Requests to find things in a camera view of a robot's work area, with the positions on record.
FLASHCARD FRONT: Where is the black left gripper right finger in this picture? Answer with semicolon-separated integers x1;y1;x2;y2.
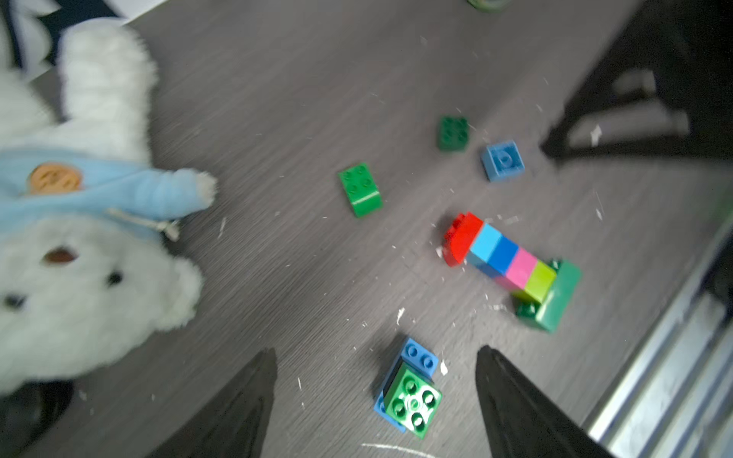
475;345;611;458

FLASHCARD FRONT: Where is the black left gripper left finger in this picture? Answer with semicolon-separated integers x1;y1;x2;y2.
150;348;278;458

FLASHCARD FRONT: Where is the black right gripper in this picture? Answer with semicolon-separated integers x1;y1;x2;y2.
540;1;732;163

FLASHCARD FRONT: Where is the small green lego brick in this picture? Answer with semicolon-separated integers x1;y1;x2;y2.
384;363;443;439

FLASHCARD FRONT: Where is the green long lego plate brick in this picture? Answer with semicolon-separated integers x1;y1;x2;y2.
515;260;582;333

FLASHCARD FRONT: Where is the long blue lego brick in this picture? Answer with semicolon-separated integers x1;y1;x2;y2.
374;338;439;433

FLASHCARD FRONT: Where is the lime green lego brick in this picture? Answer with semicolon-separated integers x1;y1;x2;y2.
511;261;557;303

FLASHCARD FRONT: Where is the magenta lego brick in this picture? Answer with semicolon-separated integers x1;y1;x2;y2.
494;248;538;291

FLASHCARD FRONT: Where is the cyan lego brick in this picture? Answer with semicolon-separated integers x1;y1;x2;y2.
466;223;503;267

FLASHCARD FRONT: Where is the light green tall lego brick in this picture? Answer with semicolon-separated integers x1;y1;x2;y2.
338;162;384;219

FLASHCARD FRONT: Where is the red lego brick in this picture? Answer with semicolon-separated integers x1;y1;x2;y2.
442;213;484;267

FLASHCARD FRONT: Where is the light blue lego brick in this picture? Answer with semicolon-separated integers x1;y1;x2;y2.
480;141;525;182

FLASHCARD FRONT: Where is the dark green lego brick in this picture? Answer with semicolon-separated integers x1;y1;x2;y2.
436;116;470;153

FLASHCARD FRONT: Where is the black remote control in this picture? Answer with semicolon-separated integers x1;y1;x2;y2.
1;381;74;457

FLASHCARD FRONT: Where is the white teddy bear blue shirt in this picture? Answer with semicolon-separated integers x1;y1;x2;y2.
1;18;218;394

